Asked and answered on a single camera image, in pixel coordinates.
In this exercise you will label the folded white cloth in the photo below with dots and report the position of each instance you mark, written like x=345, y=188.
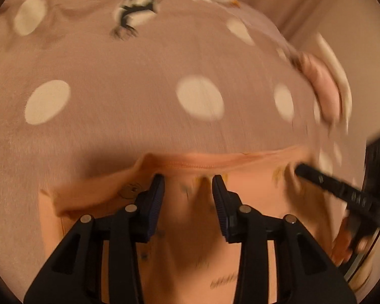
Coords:
x=334, y=66

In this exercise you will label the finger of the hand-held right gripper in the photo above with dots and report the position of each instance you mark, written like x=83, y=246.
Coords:
x=323, y=180

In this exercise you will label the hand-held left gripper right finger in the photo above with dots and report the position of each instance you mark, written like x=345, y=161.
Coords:
x=220, y=203

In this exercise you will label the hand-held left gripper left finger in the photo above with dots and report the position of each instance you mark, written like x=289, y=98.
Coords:
x=155, y=203

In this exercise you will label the pink cartoon print shirt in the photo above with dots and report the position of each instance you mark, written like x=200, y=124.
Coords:
x=190, y=259

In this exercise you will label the folded pink cloth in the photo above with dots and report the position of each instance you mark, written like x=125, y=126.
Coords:
x=323, y=85

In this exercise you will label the mauve polka dot blanket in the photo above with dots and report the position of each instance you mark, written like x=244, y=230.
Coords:
x=120, y=79

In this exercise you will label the pink curtain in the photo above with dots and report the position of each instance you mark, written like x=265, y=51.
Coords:
x=288, y=3

